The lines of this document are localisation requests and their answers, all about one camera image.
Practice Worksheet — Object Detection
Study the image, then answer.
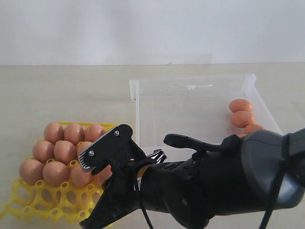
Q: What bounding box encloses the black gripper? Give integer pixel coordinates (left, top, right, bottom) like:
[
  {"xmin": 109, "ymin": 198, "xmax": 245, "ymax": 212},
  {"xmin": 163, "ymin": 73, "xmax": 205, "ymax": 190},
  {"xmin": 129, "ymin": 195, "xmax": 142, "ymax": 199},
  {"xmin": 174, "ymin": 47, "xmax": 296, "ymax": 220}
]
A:
[{"xmin": 79, "ymin": 138, "xmax": 167, "ymax": 229}]

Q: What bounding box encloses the yellow plastic egg tray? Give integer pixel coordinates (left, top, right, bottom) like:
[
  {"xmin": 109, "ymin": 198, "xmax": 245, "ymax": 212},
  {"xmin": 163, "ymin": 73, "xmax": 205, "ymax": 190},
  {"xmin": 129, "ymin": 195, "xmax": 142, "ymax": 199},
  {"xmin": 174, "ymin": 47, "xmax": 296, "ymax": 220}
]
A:
[{"xmin": 0, "ymin": 122, "xmax": 112, "ymax": 223}]

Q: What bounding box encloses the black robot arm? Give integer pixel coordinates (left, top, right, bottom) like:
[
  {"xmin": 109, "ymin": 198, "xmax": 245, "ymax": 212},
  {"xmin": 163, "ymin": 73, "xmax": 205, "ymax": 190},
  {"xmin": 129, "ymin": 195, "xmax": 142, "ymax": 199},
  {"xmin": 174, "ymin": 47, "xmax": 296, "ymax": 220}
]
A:
[{"xmin": 78, "ymin": 124, "xmax": 305, "ymax": 229}]

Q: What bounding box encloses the clear plastic bin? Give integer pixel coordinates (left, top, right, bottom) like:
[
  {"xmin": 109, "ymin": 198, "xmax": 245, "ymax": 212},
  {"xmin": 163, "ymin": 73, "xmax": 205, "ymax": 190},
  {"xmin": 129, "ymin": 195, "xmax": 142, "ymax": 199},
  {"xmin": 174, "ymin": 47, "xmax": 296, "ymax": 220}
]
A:
[{"xmin": 129, "ymin": 74, "xmax": 281, "ymax": 161}]

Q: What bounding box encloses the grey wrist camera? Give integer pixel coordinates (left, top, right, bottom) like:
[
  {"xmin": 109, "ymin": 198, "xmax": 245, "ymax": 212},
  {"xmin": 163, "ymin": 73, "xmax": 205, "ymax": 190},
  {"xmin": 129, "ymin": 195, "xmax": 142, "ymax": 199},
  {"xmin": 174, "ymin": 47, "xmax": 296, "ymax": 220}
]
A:
[{"xmin": 78, "ymin": 124, "xmax": 135, "ymax": 172}]

